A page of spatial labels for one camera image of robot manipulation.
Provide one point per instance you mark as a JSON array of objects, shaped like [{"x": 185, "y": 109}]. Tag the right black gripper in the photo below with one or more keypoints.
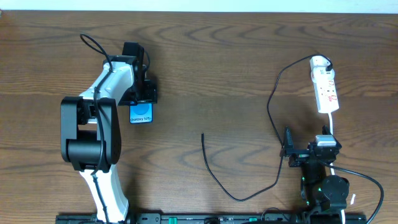
[{"x": 302, "y": 154}]

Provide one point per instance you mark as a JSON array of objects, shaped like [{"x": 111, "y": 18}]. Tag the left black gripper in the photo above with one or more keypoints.
[{"x": 148, "y": 94}]

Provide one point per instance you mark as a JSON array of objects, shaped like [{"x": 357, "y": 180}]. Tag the blue screen Samsung smartphone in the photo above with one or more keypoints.
[{"x": 141, "y": 113}]

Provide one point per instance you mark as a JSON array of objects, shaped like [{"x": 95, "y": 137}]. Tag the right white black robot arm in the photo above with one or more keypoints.
[{"x": 324, "y": 194}]

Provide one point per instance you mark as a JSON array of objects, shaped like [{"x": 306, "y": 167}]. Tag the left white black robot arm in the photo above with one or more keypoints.
[{"x": 90, "y": 134}]

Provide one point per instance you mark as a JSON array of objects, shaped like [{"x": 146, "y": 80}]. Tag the white power strip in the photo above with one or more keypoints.
[{"x": 325, "y": 90}]

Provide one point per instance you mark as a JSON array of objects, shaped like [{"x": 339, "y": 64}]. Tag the white USB wall charger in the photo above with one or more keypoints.
[{"x": 321, "y": 61}]

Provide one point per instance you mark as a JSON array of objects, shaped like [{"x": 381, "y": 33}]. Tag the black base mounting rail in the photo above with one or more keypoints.
[{"x": 156, "y": 218}]

